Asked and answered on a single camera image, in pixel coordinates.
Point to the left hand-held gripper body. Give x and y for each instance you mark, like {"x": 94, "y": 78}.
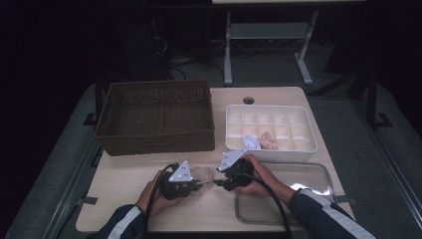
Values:
{"x": 175, "y": 189}

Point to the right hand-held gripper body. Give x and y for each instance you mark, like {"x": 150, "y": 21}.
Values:
{"x": 242, "y": 176}

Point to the beige sheer sock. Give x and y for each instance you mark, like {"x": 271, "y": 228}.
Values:
{"x": 206, "y": 176}

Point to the white sock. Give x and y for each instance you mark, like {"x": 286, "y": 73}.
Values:
{"x": 251, "y": 142}

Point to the clear plastic box lid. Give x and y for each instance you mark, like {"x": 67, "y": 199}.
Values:
{"x": 258, "y": 212}

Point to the pink sock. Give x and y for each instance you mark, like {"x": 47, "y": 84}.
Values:
{"x": 268, "y": 141}

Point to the white divided storage box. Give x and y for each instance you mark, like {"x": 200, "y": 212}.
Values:
{"x": 288, "y": 154}

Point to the brown wicker basket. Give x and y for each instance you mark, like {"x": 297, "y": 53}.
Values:
{"x": 149, "y": 109}

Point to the person's right hand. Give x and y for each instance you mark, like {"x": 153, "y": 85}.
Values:
{"x": 265, "y": 184}

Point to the person's left hand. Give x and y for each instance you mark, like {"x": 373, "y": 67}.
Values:
{"x": 151, "y": 202}

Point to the round table grommet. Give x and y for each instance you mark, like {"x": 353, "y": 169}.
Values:
{"x": 249, "y": 100}

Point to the grey tape strip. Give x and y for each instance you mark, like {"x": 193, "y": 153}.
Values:
{"x": 346, "y": 200}
{"x": 88, "y": 200}

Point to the black metal stand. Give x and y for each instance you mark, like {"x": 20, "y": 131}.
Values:
{"x": 98, "y": 99}
{"x": 372, "y": 99}

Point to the white metal stand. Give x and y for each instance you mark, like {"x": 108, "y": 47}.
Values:
{"x": 265, "y": 31}

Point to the grey metal floor rail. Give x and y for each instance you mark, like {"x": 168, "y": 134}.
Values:
{"x": 71, "y": 192}
{"x": 391, "y": 166}

